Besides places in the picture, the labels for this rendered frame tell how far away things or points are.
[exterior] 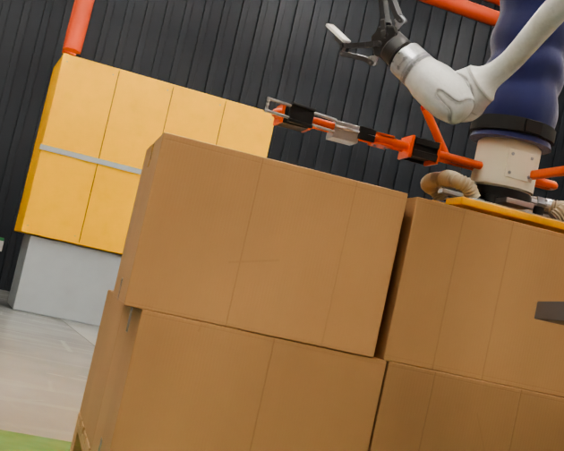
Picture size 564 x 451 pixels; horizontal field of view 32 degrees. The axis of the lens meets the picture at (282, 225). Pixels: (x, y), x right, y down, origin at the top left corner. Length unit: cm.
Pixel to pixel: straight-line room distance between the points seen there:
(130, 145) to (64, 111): 70
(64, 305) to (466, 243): 747
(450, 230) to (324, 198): 33
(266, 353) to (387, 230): 41
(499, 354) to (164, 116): 757
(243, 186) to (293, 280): 25
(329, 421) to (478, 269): 52
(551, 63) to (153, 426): 138
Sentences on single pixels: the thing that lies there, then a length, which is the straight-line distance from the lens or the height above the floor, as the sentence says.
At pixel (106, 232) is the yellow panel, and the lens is 962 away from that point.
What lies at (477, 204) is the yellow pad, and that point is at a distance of 251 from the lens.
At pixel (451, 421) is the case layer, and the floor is 43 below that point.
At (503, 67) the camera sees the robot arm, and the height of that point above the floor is 127.
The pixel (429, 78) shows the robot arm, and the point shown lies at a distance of 226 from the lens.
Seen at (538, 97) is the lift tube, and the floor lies 129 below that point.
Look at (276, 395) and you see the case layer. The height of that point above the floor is 41.
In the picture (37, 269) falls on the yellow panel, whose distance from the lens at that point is 960.
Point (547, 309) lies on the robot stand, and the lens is 216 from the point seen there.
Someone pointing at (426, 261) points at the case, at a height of 80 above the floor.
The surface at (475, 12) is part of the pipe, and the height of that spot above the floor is 426.
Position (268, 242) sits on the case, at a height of 75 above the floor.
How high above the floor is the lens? 63
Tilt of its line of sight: 4 degrees up
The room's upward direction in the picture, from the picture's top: 12 degrees clockwise
